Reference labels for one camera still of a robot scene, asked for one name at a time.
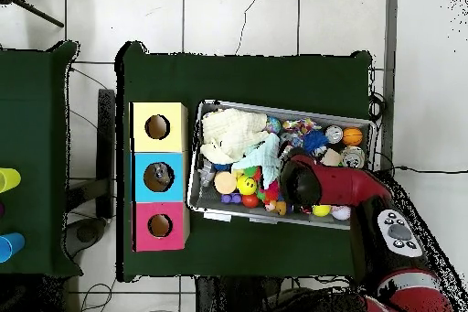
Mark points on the mint green waffle cloth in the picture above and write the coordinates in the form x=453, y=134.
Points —
x=267, y=158

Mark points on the crushed clear plastic bottle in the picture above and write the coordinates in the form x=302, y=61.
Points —
x=160, y=174

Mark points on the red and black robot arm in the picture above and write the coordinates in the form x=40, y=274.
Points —
x=347, y=184

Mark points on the wooden box with three holes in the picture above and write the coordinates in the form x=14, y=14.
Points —
x=172, y=136

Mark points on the cream yellow waffle cloth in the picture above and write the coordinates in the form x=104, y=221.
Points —
x=230, y=129

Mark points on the orange round foam ball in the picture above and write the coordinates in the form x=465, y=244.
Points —
x=225, y=183

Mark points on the yellow smiley ball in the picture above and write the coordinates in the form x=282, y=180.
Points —
x=246, y=185

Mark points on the red orange ball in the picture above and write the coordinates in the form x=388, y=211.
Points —
x=251, y=200

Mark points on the colourful globe ball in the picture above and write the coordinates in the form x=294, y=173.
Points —
x=273, y=125

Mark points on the colourful dotted cloth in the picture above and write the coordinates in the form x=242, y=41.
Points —
x=299, y=125

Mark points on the dark green table cloth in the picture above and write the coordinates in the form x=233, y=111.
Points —
x=256, y=85

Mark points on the blue spiky toy with eyes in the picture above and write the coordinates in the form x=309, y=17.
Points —
x=315, y=142

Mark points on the small wooden cube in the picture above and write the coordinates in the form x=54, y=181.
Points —
x=331, y=158

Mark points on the orange toy basketball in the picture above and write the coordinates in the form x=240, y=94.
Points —
x=352, y=136

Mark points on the white baseball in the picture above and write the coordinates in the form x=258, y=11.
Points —
x=342, y=212

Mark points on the green cloth side table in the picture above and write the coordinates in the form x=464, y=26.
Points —
x=33, y=125

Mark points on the yellow plastic cup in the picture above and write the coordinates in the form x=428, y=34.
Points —
x=9, y=179

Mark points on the blue plastic cup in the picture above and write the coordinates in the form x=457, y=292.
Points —
x=11, y=247

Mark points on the black tripod leg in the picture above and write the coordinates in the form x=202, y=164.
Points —
x=36, y=11

